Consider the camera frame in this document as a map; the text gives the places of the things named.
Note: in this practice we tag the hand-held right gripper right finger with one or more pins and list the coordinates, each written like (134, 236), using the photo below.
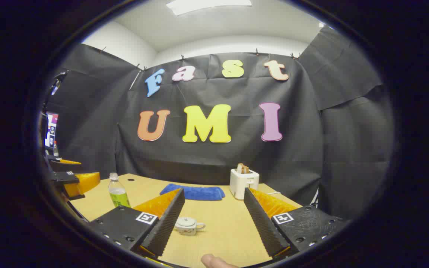
(261, 227)

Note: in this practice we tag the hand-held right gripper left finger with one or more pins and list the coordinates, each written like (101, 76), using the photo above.
(166, 227)

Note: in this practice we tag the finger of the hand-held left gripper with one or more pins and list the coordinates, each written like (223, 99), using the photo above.
(65, 165)
(86, 182)

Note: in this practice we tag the white teacup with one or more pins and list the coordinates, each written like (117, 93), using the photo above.
(188, 230)

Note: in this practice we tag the clear green-label water bottle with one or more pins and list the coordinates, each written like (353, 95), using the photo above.
(118, 193)

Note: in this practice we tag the small red-capped bottle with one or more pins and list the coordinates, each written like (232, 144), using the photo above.
(55, 149)

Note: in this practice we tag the computer monitor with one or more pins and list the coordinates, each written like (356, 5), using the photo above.
(51, 130)

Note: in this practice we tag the blue folded towel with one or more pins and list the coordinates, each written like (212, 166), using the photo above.
(196, 192)

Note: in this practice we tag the white toaster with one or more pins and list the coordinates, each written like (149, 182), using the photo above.
(242, 184)

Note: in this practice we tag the toast slice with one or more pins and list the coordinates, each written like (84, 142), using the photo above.
(242, 168)

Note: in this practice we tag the black backdrop cloth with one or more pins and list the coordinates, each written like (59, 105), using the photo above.
(199, 160)

